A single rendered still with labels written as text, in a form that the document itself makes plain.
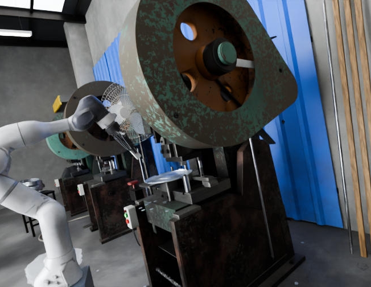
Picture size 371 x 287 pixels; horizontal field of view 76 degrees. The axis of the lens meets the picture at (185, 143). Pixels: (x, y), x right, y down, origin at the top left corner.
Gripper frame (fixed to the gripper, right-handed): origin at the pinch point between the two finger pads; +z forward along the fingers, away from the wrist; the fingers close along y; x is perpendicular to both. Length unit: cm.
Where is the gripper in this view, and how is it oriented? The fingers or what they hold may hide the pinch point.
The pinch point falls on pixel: (135, 153)
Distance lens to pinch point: 134.8
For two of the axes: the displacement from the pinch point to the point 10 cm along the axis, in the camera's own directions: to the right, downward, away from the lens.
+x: 5.7, -6.7, 4.8
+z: 5.8, 7.4, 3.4
